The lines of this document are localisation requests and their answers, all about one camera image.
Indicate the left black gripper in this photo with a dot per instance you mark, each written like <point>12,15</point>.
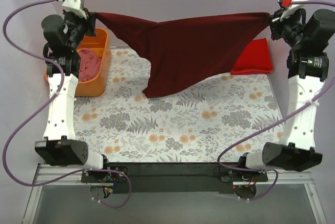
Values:
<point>89,22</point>

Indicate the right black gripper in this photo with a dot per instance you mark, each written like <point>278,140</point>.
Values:
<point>274,25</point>

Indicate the dark maroon t shirt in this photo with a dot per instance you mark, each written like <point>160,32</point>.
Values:
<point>184,52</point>

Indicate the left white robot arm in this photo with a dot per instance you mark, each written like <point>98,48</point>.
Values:
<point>60,146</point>

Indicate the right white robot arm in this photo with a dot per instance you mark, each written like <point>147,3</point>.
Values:
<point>308,66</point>

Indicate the orange plastic basket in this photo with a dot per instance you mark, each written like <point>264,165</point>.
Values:
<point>94,87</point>

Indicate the pink t shirt in basket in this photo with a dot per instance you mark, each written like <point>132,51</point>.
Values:
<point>89,64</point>

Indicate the red folded t shirt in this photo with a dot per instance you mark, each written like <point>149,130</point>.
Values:
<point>255,56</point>

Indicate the orange folded t shirt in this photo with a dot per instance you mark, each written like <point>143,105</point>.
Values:
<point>249,71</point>

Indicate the floral table mat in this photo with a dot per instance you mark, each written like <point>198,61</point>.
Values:
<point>221,117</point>

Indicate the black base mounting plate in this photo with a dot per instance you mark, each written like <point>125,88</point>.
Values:
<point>172,178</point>

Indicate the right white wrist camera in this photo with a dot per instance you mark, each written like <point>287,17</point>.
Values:
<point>288,7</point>

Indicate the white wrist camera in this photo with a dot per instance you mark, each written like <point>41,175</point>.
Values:
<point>74,6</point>
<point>288,7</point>

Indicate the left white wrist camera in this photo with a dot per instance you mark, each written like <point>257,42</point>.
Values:
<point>74,6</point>

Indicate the aluminium frame rail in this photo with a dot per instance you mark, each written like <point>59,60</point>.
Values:
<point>61,197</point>

